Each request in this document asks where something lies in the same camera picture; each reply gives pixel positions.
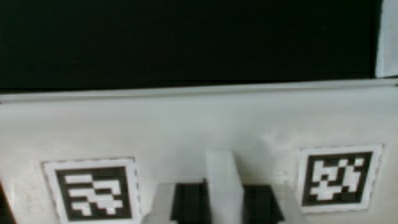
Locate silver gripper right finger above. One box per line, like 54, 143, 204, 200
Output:
241, 184, 308, 224

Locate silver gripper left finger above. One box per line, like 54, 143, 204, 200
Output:
141, 182, 209, 224

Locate white door panel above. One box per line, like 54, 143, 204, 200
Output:
0, 79, 398, 224

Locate white cabinet box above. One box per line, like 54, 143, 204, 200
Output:
374, 0, 398, 78

